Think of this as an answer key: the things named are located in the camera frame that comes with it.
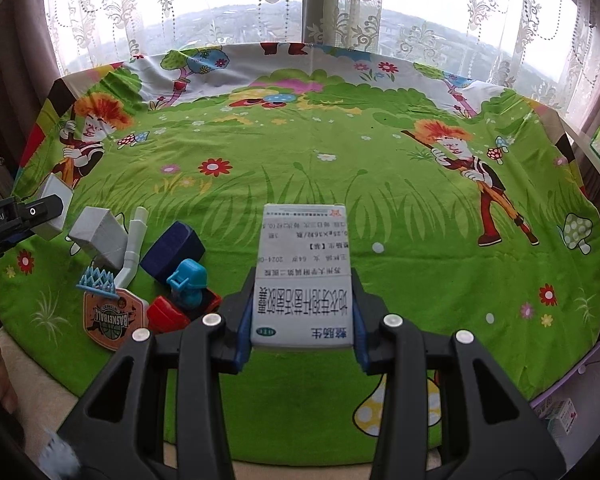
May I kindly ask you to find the white medicine box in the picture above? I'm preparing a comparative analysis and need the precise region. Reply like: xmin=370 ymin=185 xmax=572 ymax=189
xmin=251 ymin=204 xmax=353 ymax=350

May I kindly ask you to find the dark blue toy piece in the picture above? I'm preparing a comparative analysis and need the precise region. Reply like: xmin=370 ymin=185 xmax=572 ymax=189
xmin=140 ymin=221 xmax=206 ymax=284

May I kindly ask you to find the silver grey small box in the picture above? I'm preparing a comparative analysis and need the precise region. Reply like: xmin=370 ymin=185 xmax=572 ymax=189
xmin=69 ymin=206 xmax=128 ymax=270

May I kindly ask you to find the white curved shelf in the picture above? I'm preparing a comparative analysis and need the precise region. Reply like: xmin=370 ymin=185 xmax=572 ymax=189
xmin=560 ymin=118 xmax=600 ymax=207

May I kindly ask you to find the brown curtain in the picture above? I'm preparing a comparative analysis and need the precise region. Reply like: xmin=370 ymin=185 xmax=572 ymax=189
xmin=0 ymin=0 xmax=58 ymax=162

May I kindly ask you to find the red toy truck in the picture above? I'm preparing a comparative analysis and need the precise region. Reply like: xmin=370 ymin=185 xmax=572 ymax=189
xmin=145 ymin=258 xmax=224 ymax=336

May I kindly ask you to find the purple cardboard storage box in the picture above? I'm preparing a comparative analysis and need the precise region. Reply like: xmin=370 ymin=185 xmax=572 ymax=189
xmin=530 ymin=342 xmax=600 ymax=469

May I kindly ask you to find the small white red box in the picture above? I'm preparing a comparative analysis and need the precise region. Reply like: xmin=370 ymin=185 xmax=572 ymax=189
xmin=547 ymin=398 xmax=578 ymax=438

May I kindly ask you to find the toy basketball hoop backboard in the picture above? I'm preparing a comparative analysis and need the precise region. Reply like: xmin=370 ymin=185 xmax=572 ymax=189
xmin=75 ymin=206 xmax=152 ymax=352

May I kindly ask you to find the green cartoon tablecloth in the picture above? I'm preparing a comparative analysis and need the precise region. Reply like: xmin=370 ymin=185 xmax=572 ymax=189
xmin=0 ymin=42 xmax=600 ymax=466

